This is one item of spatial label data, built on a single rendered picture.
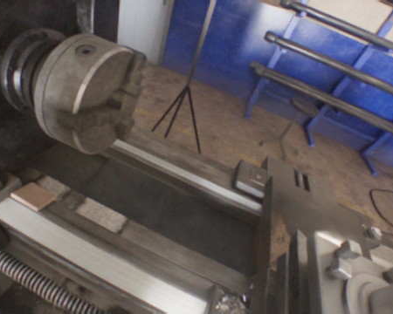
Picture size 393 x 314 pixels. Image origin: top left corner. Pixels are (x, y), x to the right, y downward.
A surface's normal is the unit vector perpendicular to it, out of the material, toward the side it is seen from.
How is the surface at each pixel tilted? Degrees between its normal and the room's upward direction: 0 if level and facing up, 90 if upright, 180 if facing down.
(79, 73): 40
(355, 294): 0
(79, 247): 36
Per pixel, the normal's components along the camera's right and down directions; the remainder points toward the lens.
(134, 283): 0.02, -0.25
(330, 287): 0.26, -0.72
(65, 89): -0.14, 0.09
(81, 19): -0.33, 0.57
